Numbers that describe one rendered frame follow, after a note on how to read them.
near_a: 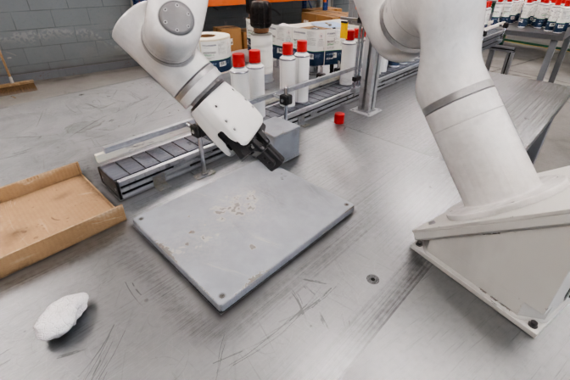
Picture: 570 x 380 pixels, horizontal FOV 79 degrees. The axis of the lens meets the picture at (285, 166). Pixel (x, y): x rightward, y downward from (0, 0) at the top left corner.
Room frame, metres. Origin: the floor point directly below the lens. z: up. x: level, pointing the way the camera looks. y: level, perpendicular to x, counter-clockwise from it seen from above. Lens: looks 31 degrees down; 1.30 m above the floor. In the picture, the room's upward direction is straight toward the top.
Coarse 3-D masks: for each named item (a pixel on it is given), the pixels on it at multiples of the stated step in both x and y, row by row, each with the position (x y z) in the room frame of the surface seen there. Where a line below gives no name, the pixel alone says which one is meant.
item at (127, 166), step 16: (320, 96) 1.22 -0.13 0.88; (272, 112) 1.06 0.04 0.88; (288, 112) 1.06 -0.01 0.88; (176, 144) 0.83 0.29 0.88; (192, 144) 0.83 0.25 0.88; (208, 144) 0.84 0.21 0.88; (128, 160) 0.74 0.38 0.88; (144, 160) 0.74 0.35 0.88; (160, 160) 0.74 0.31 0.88; (112, 176) 0.67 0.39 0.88
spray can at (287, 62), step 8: (288, 48) 1.10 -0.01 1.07; (288, 56) 1.10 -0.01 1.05; (280, 64) 1.11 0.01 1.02; (288, 64) 1.09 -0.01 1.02; (280, 72) 1.11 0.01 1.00; (288, 72) 1.09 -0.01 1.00; (280, 80) 1.11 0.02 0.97; (288, 80) 1.09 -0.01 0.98; (280, 88) 1.11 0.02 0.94; (280, 104) 1.11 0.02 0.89
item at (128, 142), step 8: (336, 72) 1.23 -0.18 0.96; (344, 72) 1.27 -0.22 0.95; (312, 80) 1.14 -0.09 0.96; (320, 80) 1.17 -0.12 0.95; (288, 88) 1.06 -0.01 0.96; (296, 88) 1.08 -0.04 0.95; (264, 96) 0.98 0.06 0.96; (184, 120) 0.80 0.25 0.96; (192, 120) 0.81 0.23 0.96; (160, 128) 0.75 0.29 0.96; (168, 128) 0.76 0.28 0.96; (176, 128) 0.77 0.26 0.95; (136, 136) 0.71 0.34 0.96; (144, 136) 0.72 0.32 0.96; (152, 136) 0.73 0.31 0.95; (112, 144) 0.67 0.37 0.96; (120, 144) 0.68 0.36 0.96; (128, 144) 0.69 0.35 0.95; (104, 152) 0.65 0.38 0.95
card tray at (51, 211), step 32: (0, 192) 0.64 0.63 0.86; (32, 192) 0.67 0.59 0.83; (64, 192) 0.67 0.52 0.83; (96, 192) 0.67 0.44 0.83; (0, 224) 0.56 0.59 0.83; (32, 224) 0.56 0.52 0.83; (64, 224) 0.56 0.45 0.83; (96, 224) 0.54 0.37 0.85; (0, 256) 0.47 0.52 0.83; (32, 256) 0.46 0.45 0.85
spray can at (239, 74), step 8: (232, 56) 0.97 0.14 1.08; (240, 56) 0.96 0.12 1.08; (232, 64) 0.97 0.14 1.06; (240, 64) 0.96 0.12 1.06; (232, 72) 0.95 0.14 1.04; (240, 72) 0.95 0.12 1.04; (248, 72) 0.97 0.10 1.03; (232, 80) 0.96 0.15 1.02; (240, 80) 0.95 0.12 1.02; (248, 80) 0.97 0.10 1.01; (240, 88) 0.95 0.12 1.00; (248, 88) 0.96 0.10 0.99; (248, 96) 0.96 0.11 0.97
